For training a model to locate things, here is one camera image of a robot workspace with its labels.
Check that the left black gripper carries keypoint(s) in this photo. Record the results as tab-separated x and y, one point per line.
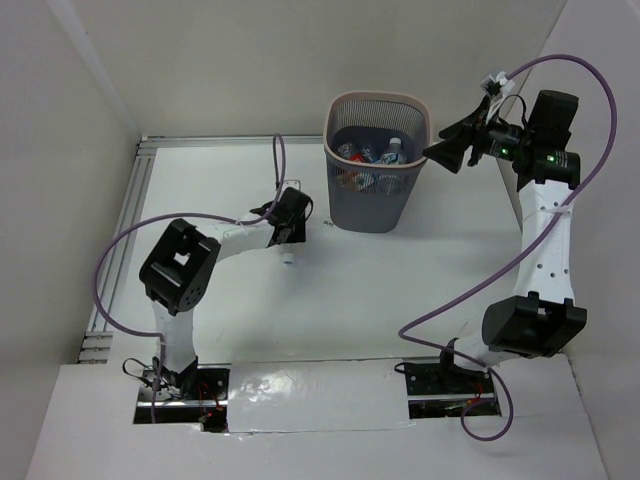
279	235

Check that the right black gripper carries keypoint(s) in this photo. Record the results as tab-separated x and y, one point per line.
450	153

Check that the clear unlabelled plastic bottle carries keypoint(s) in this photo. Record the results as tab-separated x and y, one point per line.
287	261

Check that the blue label bottle white cap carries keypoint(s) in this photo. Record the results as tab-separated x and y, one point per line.
361	182

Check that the red label bottle red cap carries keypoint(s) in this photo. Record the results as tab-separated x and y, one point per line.
350	151

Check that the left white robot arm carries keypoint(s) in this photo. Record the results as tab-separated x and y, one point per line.
177	272

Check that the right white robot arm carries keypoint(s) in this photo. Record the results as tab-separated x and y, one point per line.
541	316

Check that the grey mesh waste bin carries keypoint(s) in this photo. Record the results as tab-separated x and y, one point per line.
374	117

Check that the white taped front panel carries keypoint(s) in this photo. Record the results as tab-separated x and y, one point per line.
326	396

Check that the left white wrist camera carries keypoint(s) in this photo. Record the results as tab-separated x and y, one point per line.
292	183

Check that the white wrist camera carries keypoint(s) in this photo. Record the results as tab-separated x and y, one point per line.
497	87
292	183

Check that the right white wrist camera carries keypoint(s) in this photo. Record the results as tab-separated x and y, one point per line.
497	87

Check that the aluminium frame rail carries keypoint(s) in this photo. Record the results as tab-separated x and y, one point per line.
120	235

